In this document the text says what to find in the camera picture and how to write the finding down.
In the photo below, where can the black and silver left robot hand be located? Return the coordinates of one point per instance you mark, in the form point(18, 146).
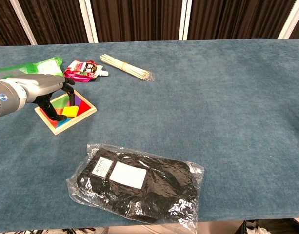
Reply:
point(42, 84)

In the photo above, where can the yellow square tangram piece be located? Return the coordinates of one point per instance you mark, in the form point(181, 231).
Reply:
point(70, 111)

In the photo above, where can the green large triangle piece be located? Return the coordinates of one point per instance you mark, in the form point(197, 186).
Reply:
point(60, 102)

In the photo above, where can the purple parallelogram piece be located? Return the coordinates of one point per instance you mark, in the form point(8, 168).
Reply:
point(78, 101)

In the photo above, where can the orange-red large triangle piece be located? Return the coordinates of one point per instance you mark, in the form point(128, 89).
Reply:
point(53, 123)

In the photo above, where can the blue small triangle piece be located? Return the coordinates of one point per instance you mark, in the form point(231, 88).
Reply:
point(64, 123)

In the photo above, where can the red medium triangle piece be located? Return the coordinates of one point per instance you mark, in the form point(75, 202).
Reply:
point(84, 109)

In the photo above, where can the wooden tangram puzzle tray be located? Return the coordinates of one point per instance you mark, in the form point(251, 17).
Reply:
point(73, 124)

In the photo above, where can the green wet wipes pack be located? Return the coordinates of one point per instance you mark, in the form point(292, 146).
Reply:
point(46, 67)

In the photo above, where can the red drink pouch with spout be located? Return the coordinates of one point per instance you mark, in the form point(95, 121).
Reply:
point(78, 70)

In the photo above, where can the dark brown curtain panel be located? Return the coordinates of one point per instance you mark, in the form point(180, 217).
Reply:
point(237, 19)
point(3, 22)
point(139, 19)
point(51, 19)

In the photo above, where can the bundle of wooden sticks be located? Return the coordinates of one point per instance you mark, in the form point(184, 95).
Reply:
point(125, 66)

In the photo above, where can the black garment in clear bag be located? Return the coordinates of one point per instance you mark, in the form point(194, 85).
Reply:
point(139, 192)

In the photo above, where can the teal table cloth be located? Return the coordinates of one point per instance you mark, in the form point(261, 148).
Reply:
point(212, 109)

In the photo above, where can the black storage box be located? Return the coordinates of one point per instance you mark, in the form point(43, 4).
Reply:
point(245, 228)

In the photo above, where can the white partition post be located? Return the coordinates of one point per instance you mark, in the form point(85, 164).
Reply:
point(292, 19)
point(23, 22)
point(87, 17)
point(185, 19)

